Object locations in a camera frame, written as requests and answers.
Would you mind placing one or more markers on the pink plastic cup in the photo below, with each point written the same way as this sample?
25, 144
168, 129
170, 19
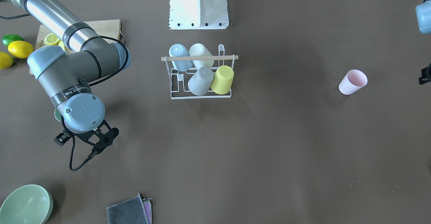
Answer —
353, 81

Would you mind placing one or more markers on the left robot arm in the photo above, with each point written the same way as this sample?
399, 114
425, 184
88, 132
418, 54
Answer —
423, 15

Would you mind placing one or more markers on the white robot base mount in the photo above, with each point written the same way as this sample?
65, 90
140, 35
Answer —
198, 15

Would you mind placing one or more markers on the white wire cup rack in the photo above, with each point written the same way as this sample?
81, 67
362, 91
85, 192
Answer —
179, 80

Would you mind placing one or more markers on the yellow plastic cup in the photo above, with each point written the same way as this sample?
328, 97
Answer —
223, 79

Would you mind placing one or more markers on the green ceramic bowl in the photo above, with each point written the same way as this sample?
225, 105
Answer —
30, 204

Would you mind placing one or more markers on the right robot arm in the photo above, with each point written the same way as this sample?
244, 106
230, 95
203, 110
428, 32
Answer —
67, 78

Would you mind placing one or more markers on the light blue plastic cup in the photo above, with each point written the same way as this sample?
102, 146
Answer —
178, 50

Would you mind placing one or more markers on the wooden cutting board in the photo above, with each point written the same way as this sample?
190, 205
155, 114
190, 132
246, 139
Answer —
108, 28

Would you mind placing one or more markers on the grey plastic cup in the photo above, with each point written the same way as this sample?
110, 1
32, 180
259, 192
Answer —
201, 81

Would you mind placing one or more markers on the green plastic cup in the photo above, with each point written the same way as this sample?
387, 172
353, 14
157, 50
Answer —
58, 115

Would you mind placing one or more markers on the lemon slice upper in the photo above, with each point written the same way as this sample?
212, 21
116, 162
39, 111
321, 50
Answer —
51, 40

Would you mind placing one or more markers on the green lime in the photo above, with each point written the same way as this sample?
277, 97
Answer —
8, 39

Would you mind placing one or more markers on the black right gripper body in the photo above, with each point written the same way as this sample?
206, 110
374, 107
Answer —
60, 138

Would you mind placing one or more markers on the grey folded cloth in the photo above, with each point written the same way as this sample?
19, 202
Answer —
136, 210

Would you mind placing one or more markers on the whole yellow lemon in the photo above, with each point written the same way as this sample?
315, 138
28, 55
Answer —
20, 49

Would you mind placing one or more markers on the cream white plastic cup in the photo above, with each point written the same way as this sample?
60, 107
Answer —
199, 49

